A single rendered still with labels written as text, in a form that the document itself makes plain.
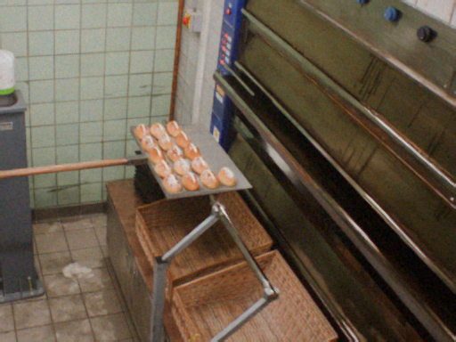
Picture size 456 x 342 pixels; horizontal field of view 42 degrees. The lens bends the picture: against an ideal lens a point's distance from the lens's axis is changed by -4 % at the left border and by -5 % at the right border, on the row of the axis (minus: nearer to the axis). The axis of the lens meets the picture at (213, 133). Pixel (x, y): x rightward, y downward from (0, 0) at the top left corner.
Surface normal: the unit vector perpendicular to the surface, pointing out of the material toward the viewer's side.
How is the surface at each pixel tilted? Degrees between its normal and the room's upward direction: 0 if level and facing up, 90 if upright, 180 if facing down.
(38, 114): 90
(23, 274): 90
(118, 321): 0
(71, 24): 90
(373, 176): 70
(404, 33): 90
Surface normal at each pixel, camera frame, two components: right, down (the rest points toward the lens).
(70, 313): 0.11, -0.87
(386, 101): -0.84, -0.22
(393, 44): -0.93, 0.08
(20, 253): 0.42, 0.47
